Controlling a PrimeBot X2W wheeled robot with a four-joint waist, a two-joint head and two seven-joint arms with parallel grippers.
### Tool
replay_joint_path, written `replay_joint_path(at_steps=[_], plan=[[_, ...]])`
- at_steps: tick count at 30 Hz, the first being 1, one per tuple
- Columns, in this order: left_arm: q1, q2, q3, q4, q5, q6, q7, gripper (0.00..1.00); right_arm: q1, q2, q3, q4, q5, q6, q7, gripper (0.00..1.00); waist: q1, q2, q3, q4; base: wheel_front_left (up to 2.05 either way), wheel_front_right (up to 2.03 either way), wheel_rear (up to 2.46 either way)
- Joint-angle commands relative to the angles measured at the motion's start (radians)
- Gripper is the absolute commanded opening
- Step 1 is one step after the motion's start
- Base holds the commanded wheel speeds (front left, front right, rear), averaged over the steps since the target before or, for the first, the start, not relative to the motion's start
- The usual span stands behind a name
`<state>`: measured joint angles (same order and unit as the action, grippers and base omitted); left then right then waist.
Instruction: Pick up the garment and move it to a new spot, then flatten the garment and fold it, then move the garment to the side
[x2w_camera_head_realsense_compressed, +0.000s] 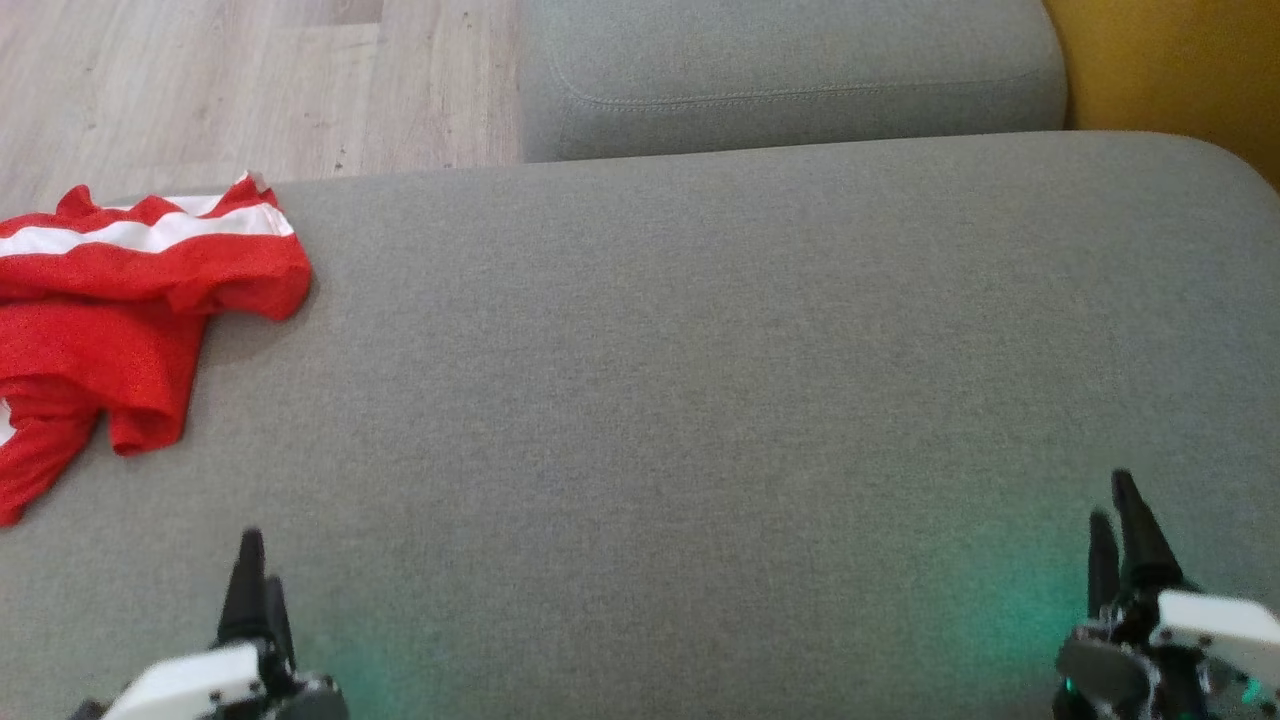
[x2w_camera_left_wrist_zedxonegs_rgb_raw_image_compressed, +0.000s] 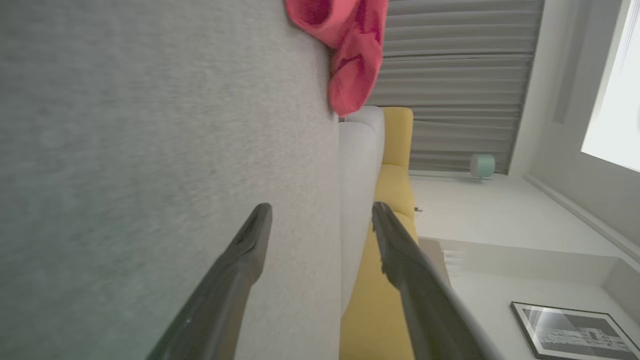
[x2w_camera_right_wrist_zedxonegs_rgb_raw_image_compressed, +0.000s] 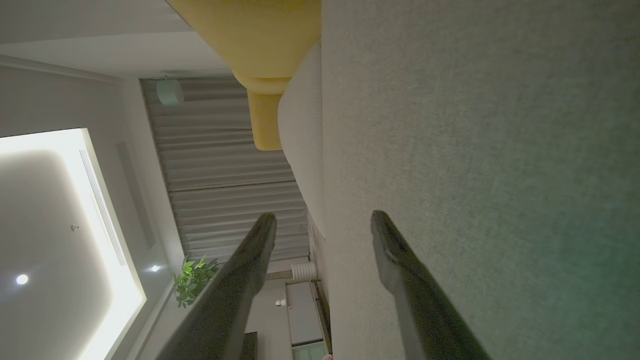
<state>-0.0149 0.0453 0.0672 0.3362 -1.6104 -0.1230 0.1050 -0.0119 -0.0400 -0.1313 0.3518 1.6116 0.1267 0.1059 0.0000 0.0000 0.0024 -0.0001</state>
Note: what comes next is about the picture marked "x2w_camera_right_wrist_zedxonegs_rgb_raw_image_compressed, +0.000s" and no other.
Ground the large grey sofa ottoman cushion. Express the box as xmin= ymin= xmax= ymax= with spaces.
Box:
xmin=320 ymin=0 xmax=640 ymax=360

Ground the green potted plant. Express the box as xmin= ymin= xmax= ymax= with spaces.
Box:
xmin=173 ymin=255 xmax=220 ymax=309

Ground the pale green round lamp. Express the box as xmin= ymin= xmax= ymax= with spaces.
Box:
xmin=156 ymin=77 xmax=185 ymax=107

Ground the white cabinet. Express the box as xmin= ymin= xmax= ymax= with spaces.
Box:
xmin=285 ymin=281 xmax=326 ymax=347

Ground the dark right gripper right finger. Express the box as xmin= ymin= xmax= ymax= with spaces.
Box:
xmin=370 ymin=210 xmax=492 ymax=360

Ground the grey pleated curtain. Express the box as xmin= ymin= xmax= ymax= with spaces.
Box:
xmin=141 ymin=75 xmax=311 ymax=264

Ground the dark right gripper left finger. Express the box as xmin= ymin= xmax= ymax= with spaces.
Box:
xmin=156 ymin=213 xmax=278 ymax=360

